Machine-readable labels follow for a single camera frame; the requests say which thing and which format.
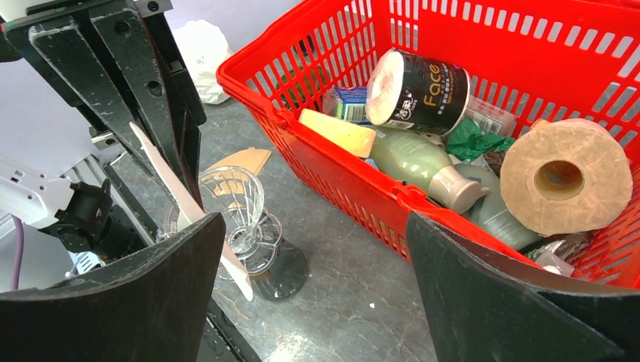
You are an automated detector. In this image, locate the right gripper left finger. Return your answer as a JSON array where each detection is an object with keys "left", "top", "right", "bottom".
[{"left": 1, "top": 213, "right": 226, "bottom": 361}]

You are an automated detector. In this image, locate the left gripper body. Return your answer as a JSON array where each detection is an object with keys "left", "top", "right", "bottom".
[{"left": 1, "top": 1, "right": 206, "bottom": 125}]

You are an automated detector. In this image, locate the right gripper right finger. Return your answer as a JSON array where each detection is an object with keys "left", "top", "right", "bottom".
[{"left": 406, "top": 212, "right": 639, "bottom": 361}]

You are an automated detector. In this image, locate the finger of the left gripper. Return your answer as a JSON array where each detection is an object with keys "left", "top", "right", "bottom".
[
  {"left": 29, "top": 22, "right": 162, "bottom": 184},
  {"left": 90, "top": 7, "right": 203, "bottom": 204}
]

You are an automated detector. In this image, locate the white paper coffee filter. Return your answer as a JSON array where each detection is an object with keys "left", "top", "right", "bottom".
[{"left": 129, "top": 122, "right": 254, "bottom": 301}]

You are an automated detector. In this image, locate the clear glass dripper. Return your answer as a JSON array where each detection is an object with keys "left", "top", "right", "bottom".
[{"left": 157, "top": 165, "right": 284, "bottom": 276}]

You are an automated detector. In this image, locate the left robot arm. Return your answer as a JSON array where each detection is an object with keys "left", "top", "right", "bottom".
[{"left": 1, "top": 1, "right": 207, "bottom": 262}]

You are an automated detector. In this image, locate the brown paper coffee filter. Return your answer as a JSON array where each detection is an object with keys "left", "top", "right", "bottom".
[{"left": 199, "top": 147, "right": 272, "bottom": 196}]

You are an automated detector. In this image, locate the white plastic bag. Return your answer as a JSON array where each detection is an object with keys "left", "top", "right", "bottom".
[{"left": 173, "top": 20, "right": 233, "bottom": 105}]

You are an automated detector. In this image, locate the brown toilet paper roll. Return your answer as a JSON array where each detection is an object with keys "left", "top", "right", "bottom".
[{"left": 500, "top": 118, "right": 633, "bottom": 236}]

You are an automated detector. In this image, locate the green crumpled wrapper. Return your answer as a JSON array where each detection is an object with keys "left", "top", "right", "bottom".
[{"left": 445, "top": 118, "right": 515, "bottom": 161}]

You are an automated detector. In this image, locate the green lotion bottle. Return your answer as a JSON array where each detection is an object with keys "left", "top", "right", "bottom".
[{"left": 370, "top": 126, "right": 490, "bottom": 214}]

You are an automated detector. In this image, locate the packaged sponge clear wrapper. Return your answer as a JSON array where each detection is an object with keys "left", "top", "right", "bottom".
[{"left": 466, "top": 97, "right": 516, "bottom": 137}]

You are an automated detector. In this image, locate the yellow sponge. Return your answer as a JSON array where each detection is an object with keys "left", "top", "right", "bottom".
[{"left": 299, "top": 109, "right": 376, "bottom": 158}]

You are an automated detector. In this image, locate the blue packaged sponge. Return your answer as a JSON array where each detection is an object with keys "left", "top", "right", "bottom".
[{"left": 322, "top": 87, "right": 371, "bottom": 125}]

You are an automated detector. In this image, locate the red plastic shopping basket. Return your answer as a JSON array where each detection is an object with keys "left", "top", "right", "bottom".
[{"left": 217, "top": 1, "right": 639, "bottom": 288}]

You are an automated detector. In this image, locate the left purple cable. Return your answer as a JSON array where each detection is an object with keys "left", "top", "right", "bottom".
[{"left": 10, "top": 214, "right": 26, "bottom": 293}]

